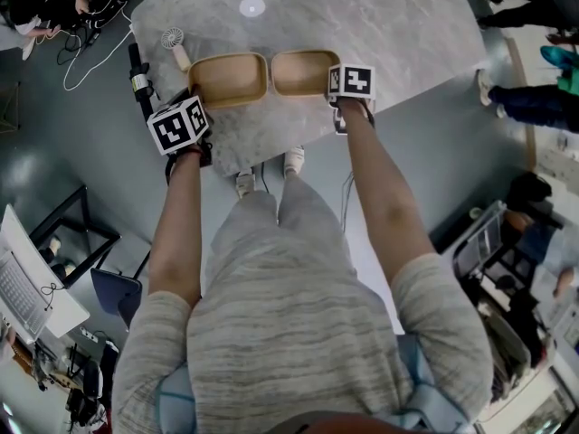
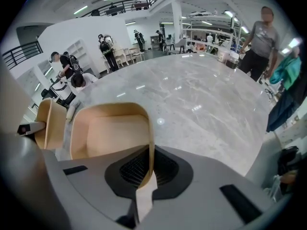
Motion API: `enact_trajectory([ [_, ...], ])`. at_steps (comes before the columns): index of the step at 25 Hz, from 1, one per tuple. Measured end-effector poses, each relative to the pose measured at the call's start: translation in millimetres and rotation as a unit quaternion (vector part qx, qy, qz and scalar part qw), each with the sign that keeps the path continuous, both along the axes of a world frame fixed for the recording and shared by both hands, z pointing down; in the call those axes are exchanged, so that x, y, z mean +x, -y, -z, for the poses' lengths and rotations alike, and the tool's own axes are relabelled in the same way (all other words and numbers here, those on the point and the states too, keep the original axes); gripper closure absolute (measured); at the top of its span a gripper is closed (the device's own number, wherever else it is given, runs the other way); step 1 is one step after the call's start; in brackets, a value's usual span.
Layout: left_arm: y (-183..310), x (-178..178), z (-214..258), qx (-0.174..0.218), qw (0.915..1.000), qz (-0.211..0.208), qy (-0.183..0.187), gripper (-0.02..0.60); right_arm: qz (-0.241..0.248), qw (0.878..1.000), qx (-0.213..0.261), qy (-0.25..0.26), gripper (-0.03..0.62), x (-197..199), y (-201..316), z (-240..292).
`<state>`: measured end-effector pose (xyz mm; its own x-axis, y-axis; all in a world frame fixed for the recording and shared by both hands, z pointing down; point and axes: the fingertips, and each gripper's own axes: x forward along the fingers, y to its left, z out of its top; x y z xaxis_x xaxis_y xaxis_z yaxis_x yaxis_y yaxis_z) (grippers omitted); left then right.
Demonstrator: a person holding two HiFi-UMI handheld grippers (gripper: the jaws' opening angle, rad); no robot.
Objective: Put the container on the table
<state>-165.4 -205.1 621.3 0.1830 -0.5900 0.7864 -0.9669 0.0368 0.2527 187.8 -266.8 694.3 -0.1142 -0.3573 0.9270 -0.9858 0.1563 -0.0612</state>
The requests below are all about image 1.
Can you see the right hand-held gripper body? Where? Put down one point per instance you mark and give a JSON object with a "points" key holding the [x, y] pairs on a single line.
{"points": [[355, 82]]}

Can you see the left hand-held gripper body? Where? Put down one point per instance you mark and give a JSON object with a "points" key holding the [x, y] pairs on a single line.
{"points": [[172, 129]]}

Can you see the beige tray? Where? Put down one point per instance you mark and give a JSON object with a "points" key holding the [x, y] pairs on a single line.
{"points": [[230, 79]]}

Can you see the person's left forearm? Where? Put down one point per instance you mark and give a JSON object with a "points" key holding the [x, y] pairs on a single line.
{"points": [[181, 224]]}

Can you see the person's right forearm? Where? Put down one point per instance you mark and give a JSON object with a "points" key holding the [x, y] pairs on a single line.
{"points": [[380, 188]]}

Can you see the grey marble table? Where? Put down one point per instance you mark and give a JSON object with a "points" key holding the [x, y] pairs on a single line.
{"points": [[384, 48]]}

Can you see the small white handheld fan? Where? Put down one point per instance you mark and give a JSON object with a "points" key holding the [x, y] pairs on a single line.
{"points": [[182, 57]]}

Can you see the person's left white shoe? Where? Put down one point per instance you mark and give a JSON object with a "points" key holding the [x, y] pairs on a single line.
{"points": [[245, 183]]}

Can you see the person's white shoe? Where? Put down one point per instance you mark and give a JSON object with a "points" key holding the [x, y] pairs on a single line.
{"points": [[245, 183], [295, 158]]}

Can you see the person's right white shoe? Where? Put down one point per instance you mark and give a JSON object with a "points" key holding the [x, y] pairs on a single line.
{"points": [[295, 158]]}

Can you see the person's grey trousers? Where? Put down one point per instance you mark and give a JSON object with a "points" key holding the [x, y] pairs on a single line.
{"points": [[298, 215]]}

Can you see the dark blue chair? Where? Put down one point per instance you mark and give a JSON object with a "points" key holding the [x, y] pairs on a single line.
{"points": [[115, 292]]}

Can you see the small pale cup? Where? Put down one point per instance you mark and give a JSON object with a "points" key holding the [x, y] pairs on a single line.
{"points": [[475, 213]]}

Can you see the white cluttered desk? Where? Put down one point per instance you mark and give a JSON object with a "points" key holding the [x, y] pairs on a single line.
{"points": [[448, 247]]}

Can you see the white power strip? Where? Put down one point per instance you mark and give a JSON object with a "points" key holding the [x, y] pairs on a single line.
{"points": [[88, 334]]}

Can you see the silver laptop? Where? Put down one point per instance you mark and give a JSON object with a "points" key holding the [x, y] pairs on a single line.
{"points": [[20, 294]]}

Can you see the person's grey knit top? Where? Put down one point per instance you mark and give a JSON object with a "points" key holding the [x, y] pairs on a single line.
{"points": [[294, 333]]}

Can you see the black frame side table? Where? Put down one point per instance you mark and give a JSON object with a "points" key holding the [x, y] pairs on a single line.
{"points": [[77, 197]]}

